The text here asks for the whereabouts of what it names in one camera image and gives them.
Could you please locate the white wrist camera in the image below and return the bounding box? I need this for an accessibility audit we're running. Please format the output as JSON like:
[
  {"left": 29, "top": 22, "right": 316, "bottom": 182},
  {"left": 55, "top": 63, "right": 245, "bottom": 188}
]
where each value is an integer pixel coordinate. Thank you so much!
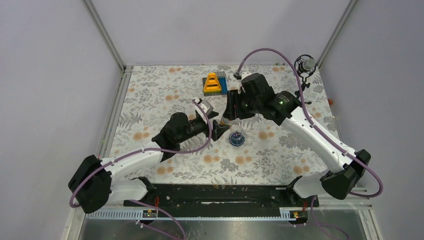
[
  {"left": 192, "top": 98, "right": 214, "bottom": 124},
  {"left": 233, "top": 71, "right": 252, "bottom": 81}
]

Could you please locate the floral patterned table mat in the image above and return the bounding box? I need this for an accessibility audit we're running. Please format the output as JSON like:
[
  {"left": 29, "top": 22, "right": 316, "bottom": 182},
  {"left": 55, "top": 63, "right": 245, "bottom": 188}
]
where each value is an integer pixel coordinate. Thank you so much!
[{"left": 110, "top": 65, "right": 326, "bottom": 185}]

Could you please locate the white slotted cable duct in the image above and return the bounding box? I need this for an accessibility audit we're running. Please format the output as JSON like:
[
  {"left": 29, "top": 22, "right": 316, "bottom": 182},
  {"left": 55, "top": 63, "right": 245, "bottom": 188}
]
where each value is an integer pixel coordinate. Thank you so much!
[{"left": 85, "top": 207, "right": 297, "bottom": 222}]

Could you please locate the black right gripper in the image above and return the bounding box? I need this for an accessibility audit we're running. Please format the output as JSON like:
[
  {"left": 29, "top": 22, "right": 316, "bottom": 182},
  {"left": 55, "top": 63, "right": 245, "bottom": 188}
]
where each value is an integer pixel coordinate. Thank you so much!
[{"left": 223, "top": 89, "right": 262, "bottom": 121}]

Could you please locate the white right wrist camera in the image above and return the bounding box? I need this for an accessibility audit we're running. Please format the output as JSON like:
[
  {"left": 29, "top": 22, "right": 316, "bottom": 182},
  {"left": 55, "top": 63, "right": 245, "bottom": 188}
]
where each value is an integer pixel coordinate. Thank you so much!
[{"left": 233, "top": 71, "right": 252, "bottom": 81}]

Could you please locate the white cap amber pill bottle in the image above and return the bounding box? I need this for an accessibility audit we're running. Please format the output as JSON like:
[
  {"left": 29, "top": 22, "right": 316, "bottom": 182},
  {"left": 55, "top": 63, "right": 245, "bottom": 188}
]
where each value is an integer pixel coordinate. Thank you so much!
[{"left": 219, "top": 121, "right": 231, "bottom": 129}]

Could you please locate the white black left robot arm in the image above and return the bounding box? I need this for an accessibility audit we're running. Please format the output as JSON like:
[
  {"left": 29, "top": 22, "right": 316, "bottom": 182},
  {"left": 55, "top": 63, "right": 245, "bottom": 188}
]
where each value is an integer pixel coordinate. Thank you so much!
[{"left": 68, "top": 111, "right": 230, "bottom": 214}]

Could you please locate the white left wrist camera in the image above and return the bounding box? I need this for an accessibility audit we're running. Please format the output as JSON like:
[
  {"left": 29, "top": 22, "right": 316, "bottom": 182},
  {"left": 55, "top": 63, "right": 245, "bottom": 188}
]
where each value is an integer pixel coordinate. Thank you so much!
[{"left": 192, "top": 98, "right": 214, "bottom": 124}]

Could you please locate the black microphone on tripod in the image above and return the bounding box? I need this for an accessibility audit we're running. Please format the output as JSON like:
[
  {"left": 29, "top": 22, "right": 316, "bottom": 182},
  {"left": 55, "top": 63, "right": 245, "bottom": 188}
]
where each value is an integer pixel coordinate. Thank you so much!
[{"left": 294, "top": 54, "right": 317, "bottom": 91}]

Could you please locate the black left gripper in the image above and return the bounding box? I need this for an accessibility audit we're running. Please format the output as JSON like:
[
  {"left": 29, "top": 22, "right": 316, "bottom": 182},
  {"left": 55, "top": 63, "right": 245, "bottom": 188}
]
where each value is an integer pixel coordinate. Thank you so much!
[{"left": 177, "top": 111, "right": 230, "bottom": 144}]

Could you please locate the round clear blue pill case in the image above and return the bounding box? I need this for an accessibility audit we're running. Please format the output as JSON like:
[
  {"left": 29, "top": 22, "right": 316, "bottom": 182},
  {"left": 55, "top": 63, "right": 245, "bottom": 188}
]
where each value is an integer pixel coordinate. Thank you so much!
[{"left": 228, "top": 131, "right": 245, "bottom": 147}]

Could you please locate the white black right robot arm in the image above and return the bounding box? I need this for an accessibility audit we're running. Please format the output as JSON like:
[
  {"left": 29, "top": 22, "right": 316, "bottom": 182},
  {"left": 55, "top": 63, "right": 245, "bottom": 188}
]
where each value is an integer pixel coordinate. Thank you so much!
[{"left": 222, "top": 73, "right": 371, "bottom": 206}]

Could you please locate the yellow pyramid toy on blocks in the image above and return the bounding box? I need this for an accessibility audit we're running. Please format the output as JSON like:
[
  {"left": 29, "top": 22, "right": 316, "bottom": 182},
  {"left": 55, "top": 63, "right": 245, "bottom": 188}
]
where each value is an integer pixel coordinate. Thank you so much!
[{"left": 202, "top": 71, "right": 228, "bottom": 97}]

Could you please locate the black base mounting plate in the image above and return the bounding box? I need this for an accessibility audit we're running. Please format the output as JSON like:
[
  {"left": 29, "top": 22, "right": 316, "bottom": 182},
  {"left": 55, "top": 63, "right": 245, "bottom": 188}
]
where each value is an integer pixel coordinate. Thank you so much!
[{"left": 140, "top": 183, "right": 319, "bottom": 218}]

